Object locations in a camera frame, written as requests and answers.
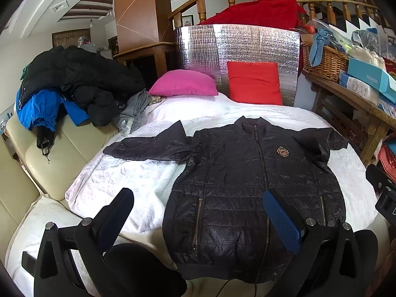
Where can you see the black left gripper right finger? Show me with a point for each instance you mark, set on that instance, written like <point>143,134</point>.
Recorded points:
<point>328,261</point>

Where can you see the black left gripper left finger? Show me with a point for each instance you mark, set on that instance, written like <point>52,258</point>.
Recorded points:
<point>54,270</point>

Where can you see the black quilted puffer jacket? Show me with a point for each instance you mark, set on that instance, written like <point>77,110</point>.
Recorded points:
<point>214,223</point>

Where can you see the black device at right edge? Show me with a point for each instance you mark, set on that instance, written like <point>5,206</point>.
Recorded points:
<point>386,203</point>

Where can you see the cream leather sofa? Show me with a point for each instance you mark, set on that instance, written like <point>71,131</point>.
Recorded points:
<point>26,173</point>

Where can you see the wooden side table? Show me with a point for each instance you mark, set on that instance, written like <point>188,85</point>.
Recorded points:
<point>380,124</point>

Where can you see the blue jacket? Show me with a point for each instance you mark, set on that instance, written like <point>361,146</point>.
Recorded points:
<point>42,109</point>

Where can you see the white patterned box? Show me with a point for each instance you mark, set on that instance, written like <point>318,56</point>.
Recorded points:
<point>360,88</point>

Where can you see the grey garment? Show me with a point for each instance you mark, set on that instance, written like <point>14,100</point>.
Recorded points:
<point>134,115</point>

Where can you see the teal cardboard box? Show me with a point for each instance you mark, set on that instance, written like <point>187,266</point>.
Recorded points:
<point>374,76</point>

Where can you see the pile of black coats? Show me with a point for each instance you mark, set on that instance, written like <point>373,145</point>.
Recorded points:
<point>99,86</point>

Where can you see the red pillow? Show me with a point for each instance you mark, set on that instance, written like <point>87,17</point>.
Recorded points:
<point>254,83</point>

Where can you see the wicker basket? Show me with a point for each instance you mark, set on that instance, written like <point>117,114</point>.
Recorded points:
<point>331,65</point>

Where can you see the pink pillow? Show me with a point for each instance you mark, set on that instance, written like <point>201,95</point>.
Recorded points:
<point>184,82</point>

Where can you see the light blue cloth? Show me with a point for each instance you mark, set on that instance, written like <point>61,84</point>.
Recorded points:
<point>320,40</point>

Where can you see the silver foil insulation board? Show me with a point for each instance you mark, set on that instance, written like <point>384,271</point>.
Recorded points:
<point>208,48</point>

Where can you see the red blanket on railing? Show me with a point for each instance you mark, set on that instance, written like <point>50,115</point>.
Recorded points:
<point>280,14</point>

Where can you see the brown wooden cabinet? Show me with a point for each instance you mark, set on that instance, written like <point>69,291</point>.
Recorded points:
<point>145,36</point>

